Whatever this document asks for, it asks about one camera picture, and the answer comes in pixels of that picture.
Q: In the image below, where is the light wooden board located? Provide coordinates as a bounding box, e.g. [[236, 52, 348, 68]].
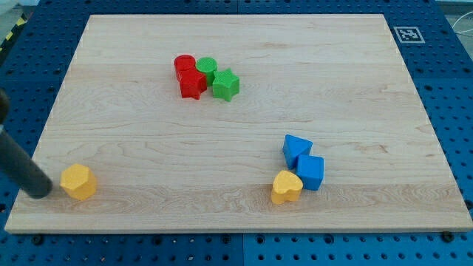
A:
[[5, 14, 472, 234]]

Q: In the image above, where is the yellow hexagon block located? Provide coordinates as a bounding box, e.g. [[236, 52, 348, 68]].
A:
[[60, 163, 97, 201]]

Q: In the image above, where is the yellow heart block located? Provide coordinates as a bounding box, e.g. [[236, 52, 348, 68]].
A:
[[270, 170, 303, 205]]

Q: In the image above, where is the white cable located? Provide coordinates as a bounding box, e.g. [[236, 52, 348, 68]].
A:
[[451, 10, 473, 36]]

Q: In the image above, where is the blue cube block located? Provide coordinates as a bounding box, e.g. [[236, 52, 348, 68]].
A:
[[296, 154, 324, 191]]

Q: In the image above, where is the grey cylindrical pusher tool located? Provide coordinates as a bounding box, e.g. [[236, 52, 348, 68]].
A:
[[1, 89, 52, 199]]

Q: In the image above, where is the white fiducial marker tag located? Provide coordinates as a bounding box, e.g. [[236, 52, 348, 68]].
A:
[[393, 26, 425, 44]]

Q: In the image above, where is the green star block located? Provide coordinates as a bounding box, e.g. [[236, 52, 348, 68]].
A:
[[212, 68, 239, 102]]

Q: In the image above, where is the red cylinder block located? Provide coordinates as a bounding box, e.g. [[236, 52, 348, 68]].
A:
[[174, 54, 196, 81]]

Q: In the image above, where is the blue triangle block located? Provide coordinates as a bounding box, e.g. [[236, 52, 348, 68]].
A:
[[282, 134, 313, 169]]

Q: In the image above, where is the green cylinder block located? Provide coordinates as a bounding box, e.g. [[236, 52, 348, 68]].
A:
[[196, 57, 218, 86]]

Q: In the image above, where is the red star block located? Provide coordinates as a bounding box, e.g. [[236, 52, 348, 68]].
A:
[[178, 68, 207, 100]]

